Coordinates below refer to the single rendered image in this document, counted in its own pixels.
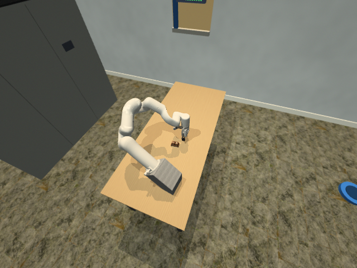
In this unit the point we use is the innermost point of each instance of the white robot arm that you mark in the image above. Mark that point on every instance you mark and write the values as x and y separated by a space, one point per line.
128 144

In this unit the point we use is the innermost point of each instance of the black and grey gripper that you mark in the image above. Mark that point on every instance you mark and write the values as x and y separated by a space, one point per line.
184 133

